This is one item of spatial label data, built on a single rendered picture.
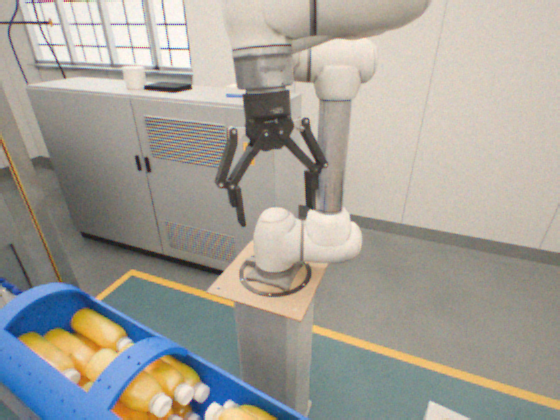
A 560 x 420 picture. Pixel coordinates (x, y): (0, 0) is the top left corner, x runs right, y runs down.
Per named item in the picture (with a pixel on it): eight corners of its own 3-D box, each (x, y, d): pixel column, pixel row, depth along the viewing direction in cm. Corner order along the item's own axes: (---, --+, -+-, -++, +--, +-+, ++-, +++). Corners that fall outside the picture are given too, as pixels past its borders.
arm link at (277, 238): (257, 247, 141) (254, 201, 130) (301, 249, 139) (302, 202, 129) (251, 272, 126) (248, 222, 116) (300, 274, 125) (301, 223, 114)
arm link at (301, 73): (261, 28, 92) (311, 27, 91) (268, 41, 109) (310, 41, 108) (261, 80, 96) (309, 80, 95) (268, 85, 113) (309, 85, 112)
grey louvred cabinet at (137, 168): (118, 215, 382) (79, 76, 311) (297, 258, 311) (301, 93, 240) (76, 239, 339) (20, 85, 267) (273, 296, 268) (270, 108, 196)
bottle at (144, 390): (78, 367, 76) (140, 413, 67) (106, 341, 81) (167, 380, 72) (92, 384, 81) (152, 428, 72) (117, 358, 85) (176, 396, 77)
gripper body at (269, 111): (246, 93, 49) (253, 157, 52) (300, 87, 51) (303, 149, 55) (233, 92, 55) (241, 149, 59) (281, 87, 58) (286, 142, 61)
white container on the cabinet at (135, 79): (136, 85, 268) (132, 65, 261) (152, 87, 263) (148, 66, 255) (121, 88, 255) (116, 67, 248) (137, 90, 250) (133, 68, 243)
